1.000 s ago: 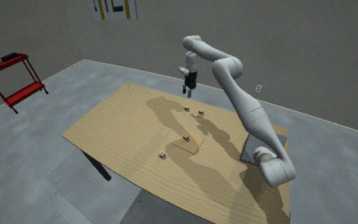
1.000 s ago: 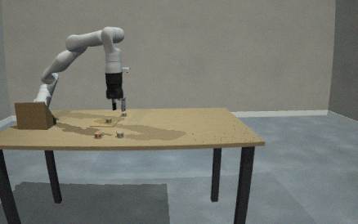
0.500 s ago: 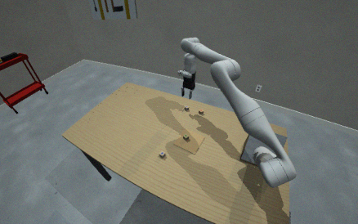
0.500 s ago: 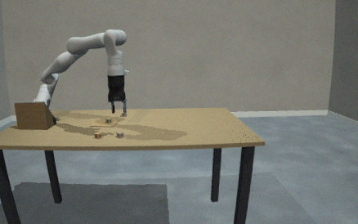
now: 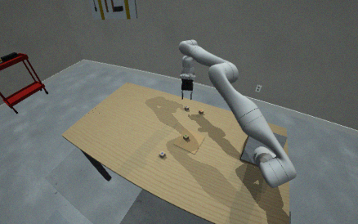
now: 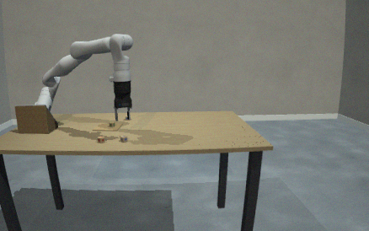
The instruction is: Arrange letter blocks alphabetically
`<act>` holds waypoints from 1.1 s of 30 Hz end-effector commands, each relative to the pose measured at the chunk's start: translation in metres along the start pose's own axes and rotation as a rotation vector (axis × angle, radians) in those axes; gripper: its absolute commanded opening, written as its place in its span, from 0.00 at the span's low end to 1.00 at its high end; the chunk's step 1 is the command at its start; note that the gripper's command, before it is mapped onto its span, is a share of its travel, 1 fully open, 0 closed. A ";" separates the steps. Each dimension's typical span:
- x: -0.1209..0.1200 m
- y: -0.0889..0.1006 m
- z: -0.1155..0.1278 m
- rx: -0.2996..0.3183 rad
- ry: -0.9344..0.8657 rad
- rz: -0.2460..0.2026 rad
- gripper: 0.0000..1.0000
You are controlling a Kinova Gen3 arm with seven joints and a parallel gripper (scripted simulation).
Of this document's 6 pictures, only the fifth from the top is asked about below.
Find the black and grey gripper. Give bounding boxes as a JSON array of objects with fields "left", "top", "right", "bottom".
[{"left": 180, "top": 67, "right": 195, "bottom": 100}]

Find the tan square mat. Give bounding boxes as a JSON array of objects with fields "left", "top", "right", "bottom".
[{"left": 173, "top": 128, "right": 205, "bottom": 155}]

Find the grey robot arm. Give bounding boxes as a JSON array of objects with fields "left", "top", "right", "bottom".
[{"left": 179, "top": 40, "right": 297, "bottom": 188}]

